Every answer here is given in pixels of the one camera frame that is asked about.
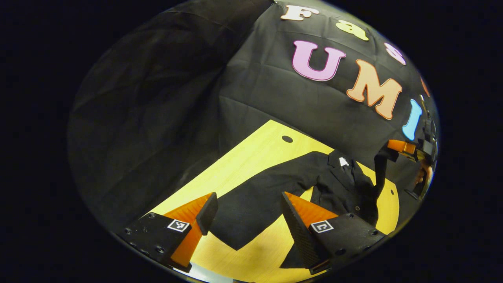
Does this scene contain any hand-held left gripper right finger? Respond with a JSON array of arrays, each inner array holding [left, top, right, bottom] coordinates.
[[280, 191, 386, 275]]

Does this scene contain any black button-up garment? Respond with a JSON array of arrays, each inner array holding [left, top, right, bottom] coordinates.
[[209, 149, 398, 270]]

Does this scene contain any black backdrop cloth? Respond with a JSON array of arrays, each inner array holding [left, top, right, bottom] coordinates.
[[68, 0, 435, 232]]

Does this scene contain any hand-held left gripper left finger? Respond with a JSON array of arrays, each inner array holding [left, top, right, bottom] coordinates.
[[124, 192, 218, 273]]

